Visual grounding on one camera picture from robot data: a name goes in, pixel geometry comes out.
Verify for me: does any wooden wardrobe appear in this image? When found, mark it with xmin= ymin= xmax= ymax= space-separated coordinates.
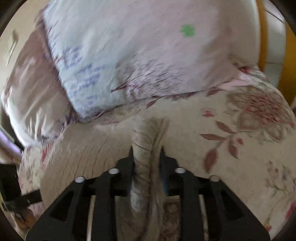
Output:
xmin=256 ymin=1 xmax=295 ymax=106

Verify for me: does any floral bedspread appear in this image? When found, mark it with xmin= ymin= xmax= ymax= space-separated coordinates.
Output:
xmin=18 ymin=67 xmax=295 ymax=240

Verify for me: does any pink floral left pillow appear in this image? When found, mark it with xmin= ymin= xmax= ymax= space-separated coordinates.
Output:
xmin=1 ymin=27 xmax=77 ymax=148

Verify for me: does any beige cable-knit sweater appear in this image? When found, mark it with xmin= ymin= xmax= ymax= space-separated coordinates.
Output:
xmin=40 ymin=117 xmax=169 ymax=240

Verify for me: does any pink blue right pillow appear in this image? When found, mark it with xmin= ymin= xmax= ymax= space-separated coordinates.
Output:
xmin=43 ymin=1 xmax=259 ymax=118

